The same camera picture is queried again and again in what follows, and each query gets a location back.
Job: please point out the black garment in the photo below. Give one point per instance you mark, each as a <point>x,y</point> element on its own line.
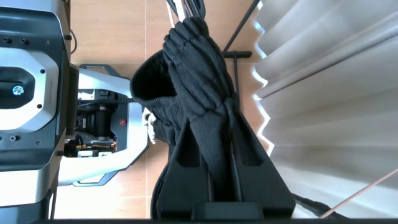
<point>199,77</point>

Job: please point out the beige curtain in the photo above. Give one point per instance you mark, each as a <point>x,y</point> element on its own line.
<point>326,77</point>

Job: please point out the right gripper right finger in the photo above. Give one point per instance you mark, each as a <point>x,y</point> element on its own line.
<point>264,186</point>

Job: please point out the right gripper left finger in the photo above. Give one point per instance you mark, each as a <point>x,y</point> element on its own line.
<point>180,186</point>

